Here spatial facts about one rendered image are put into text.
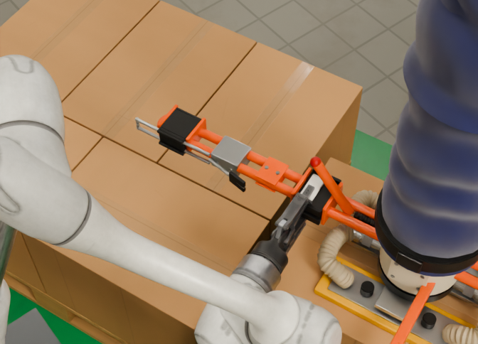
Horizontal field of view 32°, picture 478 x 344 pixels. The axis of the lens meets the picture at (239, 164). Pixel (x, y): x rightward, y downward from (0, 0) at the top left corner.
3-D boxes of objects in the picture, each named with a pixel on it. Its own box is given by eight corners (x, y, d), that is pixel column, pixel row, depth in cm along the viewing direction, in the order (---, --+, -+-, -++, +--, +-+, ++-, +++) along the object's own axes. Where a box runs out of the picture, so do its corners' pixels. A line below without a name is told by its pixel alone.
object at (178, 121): (207, 131, 190) (205, 118, 186) (189, 153, 187) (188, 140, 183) (177, 117, 193) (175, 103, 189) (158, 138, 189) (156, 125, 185)
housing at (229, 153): (252, 158, 186) (252, 146, 182) (236, 179, 183) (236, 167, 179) (226, 146, 188) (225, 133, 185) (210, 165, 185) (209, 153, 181)
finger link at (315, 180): (297, 198, 174) (297, 196, 173) (313, 175, 177) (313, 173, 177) (309, 205, 173) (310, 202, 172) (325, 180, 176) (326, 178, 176)
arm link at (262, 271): (230, 287, 169) (245, 265, 172) (269, 308, 166) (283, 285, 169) (229, 266, 162) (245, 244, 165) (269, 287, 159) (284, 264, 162)
